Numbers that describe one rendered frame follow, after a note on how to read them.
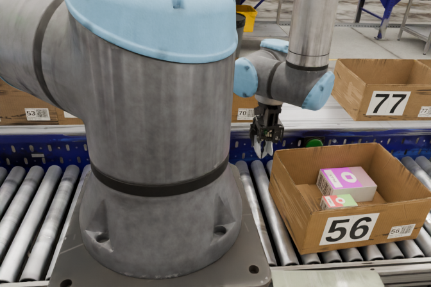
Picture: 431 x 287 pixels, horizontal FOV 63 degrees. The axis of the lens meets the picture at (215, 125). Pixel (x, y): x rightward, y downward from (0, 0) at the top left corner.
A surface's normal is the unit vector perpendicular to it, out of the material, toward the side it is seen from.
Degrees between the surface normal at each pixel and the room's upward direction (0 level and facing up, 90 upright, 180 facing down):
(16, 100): 90
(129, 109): 86
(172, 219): 66
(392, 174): 90
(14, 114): 91
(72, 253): 4
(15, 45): 75
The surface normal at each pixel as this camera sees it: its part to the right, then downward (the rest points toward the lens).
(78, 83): -0.61, 0.33
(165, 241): 0.18, 0.12
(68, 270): 0.04, -0.89
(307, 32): -0.40, 0.44
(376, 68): 0.11, 0.50
